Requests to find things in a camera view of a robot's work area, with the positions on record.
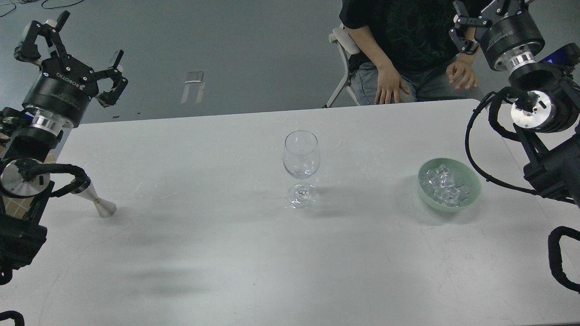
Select person left hand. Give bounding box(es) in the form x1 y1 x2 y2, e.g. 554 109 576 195
446 54 479 90

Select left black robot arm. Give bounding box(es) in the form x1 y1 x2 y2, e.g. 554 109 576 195
0 11 128 285

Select white office chair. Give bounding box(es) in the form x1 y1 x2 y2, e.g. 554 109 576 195
323 24 360 109

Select clear wine glass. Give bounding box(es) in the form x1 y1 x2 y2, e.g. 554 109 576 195
282 130 320 209

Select green bowl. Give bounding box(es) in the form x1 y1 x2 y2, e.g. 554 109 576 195
414 158 481 213

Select black cable loop right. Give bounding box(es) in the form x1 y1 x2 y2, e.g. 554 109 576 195
548 226 580 293

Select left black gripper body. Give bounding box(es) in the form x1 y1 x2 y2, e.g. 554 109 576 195
22 63 99 128

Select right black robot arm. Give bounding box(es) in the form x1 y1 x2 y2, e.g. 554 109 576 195
449 0 580 206

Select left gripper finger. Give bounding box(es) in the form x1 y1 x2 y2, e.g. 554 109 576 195
14 11 71 68
82 50 129 108

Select person right hand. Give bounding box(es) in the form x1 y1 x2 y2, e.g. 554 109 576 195
374 66 411 105

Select person in black shirt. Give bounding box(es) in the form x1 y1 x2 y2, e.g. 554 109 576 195
339 0 483 105

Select steel double jigger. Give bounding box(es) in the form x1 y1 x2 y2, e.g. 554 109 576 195
71 180 117 218

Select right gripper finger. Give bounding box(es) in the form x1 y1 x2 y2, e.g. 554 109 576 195
449 1 492 54
483 0 526 19

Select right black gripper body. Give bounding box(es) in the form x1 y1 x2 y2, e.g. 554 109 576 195
478 9 545 72

